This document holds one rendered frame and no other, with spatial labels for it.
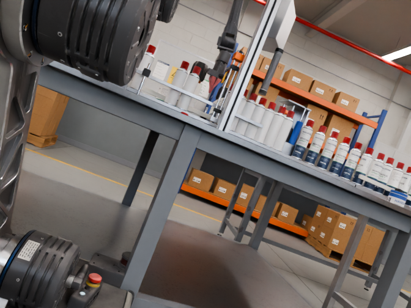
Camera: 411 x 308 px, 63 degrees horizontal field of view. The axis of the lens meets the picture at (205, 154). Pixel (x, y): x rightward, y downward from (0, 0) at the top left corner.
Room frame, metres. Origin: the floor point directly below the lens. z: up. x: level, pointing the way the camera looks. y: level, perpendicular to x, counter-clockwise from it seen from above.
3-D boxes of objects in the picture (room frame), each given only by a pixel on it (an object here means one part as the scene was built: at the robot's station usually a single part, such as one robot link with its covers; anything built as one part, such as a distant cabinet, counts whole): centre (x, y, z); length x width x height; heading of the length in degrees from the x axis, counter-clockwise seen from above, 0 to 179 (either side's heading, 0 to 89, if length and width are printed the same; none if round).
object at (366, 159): (1.75, -0.78, 0.98); 0.05 x 0.05 x 0.20
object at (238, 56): (1.49, 0.03, 1.04); 0.10 x 0.04 x 0.33; 14
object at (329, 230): (5.39, -2.46, 0.32); 1.20 x 0.83 x 0.64; 6
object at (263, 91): (1.48, -0.13, 1.18); 0.04 x 0.04 x 0.21
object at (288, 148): (1.73, -0.34, 1.01); 0.14 x 0.13 x 0.26; 104
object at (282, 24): (1.48, -0.07, 1.38); 0.17 x 0.10 x 0.19; 160
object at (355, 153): (1.73, -0.71, 0.98); 0.05 x 0.05 x 0.20
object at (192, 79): (1.50, 0.17, 0.98); 0.05 x 0.05 x 0.20
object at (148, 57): (1.45, 0.38, 0.98); 0.05 x 0.05 x 0.20
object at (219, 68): (1.59, 0.09, 1.13); 0.10 x 0.07 x 0.07; 104
